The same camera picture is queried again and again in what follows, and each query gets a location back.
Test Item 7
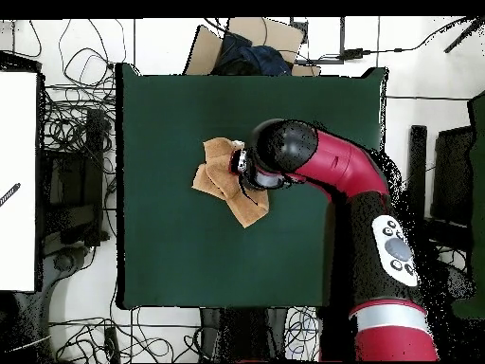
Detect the tan terry towel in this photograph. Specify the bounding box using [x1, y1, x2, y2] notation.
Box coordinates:
[191, 136, 271, 229]

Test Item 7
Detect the dark green table cloth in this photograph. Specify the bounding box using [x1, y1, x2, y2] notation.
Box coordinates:
[115, 62, 388, 310]

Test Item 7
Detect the dark blue clothing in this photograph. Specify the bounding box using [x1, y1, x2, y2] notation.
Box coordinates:
[211, 31, 293, 77]

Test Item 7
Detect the brown cardboard box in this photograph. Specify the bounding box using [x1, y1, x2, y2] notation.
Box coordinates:
[183, 16, 321, 77]

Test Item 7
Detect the black office chair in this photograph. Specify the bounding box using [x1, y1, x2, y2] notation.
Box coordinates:
[404, 124, 476, 304]
[35, 107, 113, 282]

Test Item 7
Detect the white board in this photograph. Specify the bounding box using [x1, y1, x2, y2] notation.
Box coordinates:
[0, 70, 39, 292]

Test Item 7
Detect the black striped rod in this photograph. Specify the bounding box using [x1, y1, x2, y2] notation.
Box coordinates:
[0, 182, 22, 208]

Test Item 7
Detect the black tripod leg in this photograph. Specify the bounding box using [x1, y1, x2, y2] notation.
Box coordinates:
[443, 16, 485, 54]

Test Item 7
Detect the black cable tangle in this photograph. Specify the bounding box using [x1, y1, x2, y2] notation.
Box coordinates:
[37, 18, 128, 175]

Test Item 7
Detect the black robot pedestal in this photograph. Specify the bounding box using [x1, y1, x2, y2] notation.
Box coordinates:
[200, 306, 289, 363]

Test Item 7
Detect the black floor cable heap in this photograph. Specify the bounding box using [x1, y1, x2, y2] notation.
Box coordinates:
[48, 306, 202, 363]

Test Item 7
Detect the black cable bundle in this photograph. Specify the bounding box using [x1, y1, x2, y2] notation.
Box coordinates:
[431, 242, 471, 289]

